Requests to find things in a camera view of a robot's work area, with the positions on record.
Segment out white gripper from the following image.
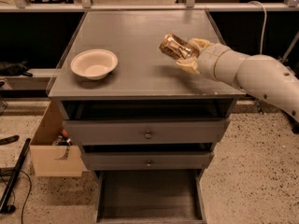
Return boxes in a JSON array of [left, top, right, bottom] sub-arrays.
[[176, 38, 231, 81]]

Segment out orange soda can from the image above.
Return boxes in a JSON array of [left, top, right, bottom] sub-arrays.
[[159, 34, 199, 60]]

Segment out grey drawer cabinet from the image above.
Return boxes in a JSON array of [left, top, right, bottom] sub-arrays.
[[50, 10, 240, 224]]

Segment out grey top drawer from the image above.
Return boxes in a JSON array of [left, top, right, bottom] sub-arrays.
[[63, 119, 229, 146]]

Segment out grey drawer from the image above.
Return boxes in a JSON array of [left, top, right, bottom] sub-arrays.
[[95, 170, 207, 224], [63, 119, 229, 146], [81, 152, 214, 171]]

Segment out grey bottom drawer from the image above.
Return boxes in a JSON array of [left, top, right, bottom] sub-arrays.
[[95, 170, 207, 224]]

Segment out grey middle drawer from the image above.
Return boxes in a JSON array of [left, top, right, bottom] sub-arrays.
[[81, 152, 214, 171]]

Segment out white paper bowl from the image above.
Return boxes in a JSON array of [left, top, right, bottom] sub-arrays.
[[70, 49, 118, 80]]

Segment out items inside cardboard box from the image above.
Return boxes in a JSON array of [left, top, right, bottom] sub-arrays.
[[52, 129, 73, 146]]

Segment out cardboard box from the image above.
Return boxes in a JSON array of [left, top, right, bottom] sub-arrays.
[[30, 102, 84, 177]]

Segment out black tool on floor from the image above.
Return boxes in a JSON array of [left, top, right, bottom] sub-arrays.
[[0, 135, 20, 146]]

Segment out black pole on floor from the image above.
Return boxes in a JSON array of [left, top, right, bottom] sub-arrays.
[[0, 138, 31, 214]]

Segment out white cable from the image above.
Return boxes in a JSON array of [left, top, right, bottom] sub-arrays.
[[249, 0, 269, 56]]

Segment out metal railing frame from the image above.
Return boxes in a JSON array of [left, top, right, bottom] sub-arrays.
[[1, 0, 299, 96]]

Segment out black cloth on rail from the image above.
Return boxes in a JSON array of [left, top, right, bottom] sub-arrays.
[[0, 61, 33, 77]]

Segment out black cable on floor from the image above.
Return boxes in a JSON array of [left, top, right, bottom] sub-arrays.
[[0, 168, 33, 224]]

